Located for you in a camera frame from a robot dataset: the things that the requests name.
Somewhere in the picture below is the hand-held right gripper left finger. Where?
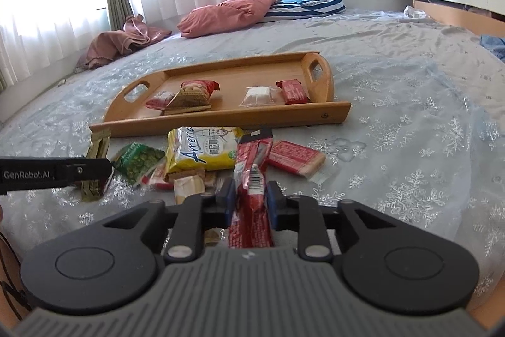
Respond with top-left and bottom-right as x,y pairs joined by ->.
100,176 -> 237,262

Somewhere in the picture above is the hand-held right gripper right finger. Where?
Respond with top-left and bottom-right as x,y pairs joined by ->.
266,181 -> 401,262

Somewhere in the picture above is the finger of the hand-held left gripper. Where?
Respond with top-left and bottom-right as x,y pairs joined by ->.
65,158 -> 115,185

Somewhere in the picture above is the pale gold snack packet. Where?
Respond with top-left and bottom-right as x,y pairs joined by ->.
81,128 -> 113,202

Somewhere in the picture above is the long dark red snack bar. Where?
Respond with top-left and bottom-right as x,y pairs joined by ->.
228,128 -> 276,250

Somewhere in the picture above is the beige cookie packet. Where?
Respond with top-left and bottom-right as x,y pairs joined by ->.
165,168 -> 218,205

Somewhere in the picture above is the green snack packet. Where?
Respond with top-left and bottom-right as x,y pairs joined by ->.
112,142 -> 166,188

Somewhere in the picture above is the red packet with clear end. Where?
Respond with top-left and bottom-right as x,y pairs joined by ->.
266,140 -> 327,185

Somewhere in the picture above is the yellow snack packet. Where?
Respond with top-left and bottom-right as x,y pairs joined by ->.
166,126 -> 246,172

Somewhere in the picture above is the red white snack packet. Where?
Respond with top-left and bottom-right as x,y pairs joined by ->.
142,159 -> 176,191

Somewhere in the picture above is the pink white snack packet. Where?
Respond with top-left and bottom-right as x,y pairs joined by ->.
145,91 -> 177,111

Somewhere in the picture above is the clear white snack packet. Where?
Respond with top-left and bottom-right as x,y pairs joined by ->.
239,85 -> 278,109

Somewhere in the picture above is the red nut snack packet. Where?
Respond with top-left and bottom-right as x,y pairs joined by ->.
163,80 -> 220,116

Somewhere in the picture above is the wooden tray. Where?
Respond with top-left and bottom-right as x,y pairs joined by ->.
89,51 -> 352,140

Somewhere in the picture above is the mauve cloth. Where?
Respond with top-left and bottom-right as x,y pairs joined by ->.
75,14 -> 172,70

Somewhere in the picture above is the pink pillow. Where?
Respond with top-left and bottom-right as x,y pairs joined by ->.
176,0 -> 277,39

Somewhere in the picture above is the crumpled white plastic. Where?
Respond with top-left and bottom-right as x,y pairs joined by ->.
402,5 -> 429,20

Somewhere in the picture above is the blue cloth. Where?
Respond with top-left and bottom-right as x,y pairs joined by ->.
479,34 -> 505,63

